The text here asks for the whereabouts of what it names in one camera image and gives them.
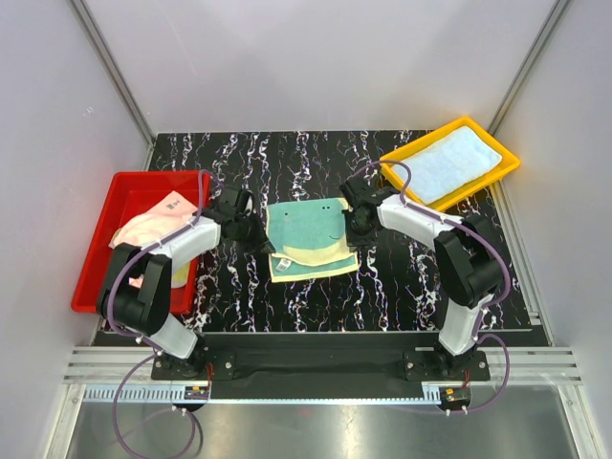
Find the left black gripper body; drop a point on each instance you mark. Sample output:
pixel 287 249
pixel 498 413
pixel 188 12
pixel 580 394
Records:
pixel 251 232

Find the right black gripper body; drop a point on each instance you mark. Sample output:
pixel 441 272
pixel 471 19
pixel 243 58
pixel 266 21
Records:
pixel 358 234

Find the yellow green towel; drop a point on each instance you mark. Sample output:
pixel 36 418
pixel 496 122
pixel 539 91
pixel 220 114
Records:
pixel 309 239

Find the pink towel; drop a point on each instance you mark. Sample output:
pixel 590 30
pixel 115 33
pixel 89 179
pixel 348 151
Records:
pixel 170 214

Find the light blue towel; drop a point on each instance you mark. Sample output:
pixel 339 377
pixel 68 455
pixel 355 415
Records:
pixel 446 165

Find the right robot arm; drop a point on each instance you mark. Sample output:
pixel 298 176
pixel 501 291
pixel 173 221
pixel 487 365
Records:
pixel 472 272

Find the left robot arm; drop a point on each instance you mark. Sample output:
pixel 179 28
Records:
pixel 135 295

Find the olive yellow towel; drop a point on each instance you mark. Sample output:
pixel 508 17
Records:
pixel 180 277

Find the red plastic bin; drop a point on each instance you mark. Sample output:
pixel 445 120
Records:
pixel 129 194

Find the yellow plastic tray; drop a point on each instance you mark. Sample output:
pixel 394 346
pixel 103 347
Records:
pixel 398 173

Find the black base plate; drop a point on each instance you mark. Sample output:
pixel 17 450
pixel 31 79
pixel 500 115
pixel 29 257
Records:
pixel 320 367

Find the white slotted cable duct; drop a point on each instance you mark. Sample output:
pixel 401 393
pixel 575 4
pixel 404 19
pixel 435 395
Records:
pixel 147 394

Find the left aluminium frame post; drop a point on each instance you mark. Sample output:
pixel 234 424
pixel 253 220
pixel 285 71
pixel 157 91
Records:
pixel 103 51

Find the aluminium frame post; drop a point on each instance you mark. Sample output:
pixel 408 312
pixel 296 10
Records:
pixel 535 52
pixel 103 51

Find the right aluminium frame post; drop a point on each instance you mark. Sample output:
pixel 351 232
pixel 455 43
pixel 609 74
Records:
pixel 535 52

